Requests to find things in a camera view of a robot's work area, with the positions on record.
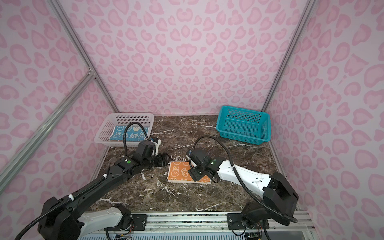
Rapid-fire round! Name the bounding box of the left corner aluminium post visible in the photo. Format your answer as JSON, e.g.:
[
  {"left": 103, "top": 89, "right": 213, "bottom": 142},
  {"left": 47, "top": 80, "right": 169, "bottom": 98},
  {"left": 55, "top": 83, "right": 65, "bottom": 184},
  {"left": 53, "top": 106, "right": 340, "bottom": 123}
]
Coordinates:
[{"left": 47, "top": 0, "right": 120, "bottom": 113}]

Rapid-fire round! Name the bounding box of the teal patterned towel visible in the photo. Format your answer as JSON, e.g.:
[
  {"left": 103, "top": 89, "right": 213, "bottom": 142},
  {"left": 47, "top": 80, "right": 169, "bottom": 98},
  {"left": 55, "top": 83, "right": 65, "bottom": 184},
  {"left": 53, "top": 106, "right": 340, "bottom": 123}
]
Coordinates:
[{"left": 109, "top": 125, "right": 146, "bottom": 142}]

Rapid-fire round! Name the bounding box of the teal plastic basket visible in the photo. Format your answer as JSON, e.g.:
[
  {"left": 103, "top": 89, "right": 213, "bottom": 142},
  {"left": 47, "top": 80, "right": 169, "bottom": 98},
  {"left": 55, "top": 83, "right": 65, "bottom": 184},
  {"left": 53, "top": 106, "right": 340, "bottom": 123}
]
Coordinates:
[{"left": 216, "top": 106, "right": 271, "bottom": 145}]

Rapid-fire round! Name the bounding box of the orange patterned towel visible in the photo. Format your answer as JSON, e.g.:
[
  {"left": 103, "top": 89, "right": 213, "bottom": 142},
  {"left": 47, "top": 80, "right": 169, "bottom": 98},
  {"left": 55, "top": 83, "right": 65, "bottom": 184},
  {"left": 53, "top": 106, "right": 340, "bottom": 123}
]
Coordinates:
[{"left": 167, "top": 161, "right": 211, "bottom": 185}]

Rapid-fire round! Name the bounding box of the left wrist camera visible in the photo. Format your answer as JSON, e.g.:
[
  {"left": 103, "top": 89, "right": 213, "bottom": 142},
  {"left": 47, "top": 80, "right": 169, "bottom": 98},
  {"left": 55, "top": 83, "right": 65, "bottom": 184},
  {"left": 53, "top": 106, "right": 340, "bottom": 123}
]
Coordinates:
[{"left": 151, "top": 138, "right": 161, "bottom": 156}]

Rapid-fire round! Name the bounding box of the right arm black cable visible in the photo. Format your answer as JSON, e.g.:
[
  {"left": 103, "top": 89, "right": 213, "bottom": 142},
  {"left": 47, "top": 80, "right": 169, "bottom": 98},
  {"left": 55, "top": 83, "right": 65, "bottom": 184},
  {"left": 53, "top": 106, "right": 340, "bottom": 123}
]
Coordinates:
[{"left": 191, "top": 135, "right": 298, "bottom": 224}]

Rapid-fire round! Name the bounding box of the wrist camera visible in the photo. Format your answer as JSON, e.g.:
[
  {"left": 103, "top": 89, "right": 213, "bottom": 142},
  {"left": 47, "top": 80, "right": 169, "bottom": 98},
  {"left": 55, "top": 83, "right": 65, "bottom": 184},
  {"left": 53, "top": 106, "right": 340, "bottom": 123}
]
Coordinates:
[
  {"left": 186, "top": 150, "right": 200, "bottom": 169},
  {"left": 151, "top": 138, "right": 161, "bottom": 156}
]

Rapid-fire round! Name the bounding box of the left diagonal aluminium strut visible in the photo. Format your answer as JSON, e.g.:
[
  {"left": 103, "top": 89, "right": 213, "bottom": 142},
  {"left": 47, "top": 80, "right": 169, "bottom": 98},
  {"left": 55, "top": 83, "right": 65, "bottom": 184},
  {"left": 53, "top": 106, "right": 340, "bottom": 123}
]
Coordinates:
[{"left": 1, "top": 71, "right": 95, "bottom": 193}]

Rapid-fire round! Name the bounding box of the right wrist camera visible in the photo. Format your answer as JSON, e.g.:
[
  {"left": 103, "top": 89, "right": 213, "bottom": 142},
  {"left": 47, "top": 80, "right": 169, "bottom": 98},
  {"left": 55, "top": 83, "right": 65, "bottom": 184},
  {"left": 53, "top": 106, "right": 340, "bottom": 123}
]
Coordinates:
[{"left": 186, "top": 150, "right": 200, "bottom": 169}]

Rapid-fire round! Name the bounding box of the right corner aluminium post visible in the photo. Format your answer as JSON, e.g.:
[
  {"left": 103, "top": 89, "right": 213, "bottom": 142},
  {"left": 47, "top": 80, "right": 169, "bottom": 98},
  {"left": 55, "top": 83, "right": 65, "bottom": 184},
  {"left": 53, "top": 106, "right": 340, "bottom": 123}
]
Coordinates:
[{"left": 262, "top": 0, "right": 319, "bottom": 112}]

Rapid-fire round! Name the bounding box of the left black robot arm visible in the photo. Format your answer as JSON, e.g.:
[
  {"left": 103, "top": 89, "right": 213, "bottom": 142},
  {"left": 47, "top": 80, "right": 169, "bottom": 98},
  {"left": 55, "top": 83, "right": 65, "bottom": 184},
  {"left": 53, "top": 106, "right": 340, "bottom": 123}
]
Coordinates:
[{"left": 38, "top": 141, "right": 171, "bottom": 240}]

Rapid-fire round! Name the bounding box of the white plastic basket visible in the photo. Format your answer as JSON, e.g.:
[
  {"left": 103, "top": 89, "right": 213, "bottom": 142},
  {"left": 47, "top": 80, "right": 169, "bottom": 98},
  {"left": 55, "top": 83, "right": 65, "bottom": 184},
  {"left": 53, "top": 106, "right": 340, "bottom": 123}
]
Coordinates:
[{"left": 94, "top": 113, "right": 154, "bottom": 147}]

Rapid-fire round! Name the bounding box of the corner aluminium post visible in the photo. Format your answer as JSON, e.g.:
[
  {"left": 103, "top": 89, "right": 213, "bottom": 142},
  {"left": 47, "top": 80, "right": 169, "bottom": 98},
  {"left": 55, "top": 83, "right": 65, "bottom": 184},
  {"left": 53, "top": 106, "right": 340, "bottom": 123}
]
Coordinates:
[
  {"left": 47, "top": 0, "right": 120, "bottom": 113},
  {"left": 262, "top": 0, "right": 319, "bottom": 112}
]

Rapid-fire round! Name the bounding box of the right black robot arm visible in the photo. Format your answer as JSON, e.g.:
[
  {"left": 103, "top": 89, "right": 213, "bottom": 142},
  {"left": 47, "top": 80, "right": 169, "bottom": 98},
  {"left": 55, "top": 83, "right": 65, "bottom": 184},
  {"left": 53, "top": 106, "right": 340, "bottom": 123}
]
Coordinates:
[{"left": 187, "top": 149, "right": 299, "bottom": 228}]

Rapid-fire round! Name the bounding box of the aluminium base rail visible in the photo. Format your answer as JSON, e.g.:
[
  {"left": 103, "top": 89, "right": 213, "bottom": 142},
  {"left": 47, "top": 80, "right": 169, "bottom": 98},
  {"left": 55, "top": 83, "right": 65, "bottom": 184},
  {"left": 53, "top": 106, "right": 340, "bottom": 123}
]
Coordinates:
[{"left": 55, "top": 211, "right": 320, "bottom": 240}]

